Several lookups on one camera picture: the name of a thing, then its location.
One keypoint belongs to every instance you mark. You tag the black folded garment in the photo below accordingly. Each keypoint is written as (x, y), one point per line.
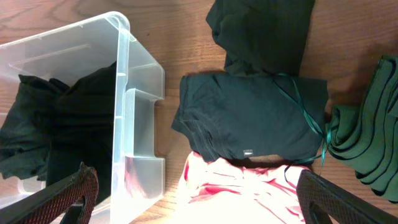
(261, 35)

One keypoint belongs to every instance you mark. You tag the dark teal folded shirt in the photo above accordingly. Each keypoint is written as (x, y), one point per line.
(236, 117)

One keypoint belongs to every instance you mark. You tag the pink crumpled garment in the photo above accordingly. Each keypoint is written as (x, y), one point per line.
(218, 192)

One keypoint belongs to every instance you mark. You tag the black garment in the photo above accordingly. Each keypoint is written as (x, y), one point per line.
(261, 35)
(52, 128)

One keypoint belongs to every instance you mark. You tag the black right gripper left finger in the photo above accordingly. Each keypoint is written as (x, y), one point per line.
(73, 197)

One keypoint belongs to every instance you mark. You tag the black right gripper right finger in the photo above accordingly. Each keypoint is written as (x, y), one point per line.
(321, 201)

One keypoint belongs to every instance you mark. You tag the green folded garment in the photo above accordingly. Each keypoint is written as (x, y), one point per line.
(365, 137)

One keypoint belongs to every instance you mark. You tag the clear plastic storage bin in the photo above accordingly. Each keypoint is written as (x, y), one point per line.
(71, 52)

